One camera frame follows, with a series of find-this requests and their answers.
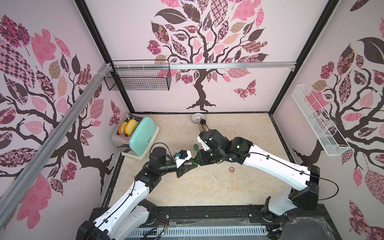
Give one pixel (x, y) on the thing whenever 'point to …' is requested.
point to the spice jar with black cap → (203, 121)
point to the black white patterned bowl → (197, 117)
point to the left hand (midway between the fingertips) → (194, 164)
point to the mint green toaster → (142, 138)
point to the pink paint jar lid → (231, 169)
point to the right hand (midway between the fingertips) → (197, 163)
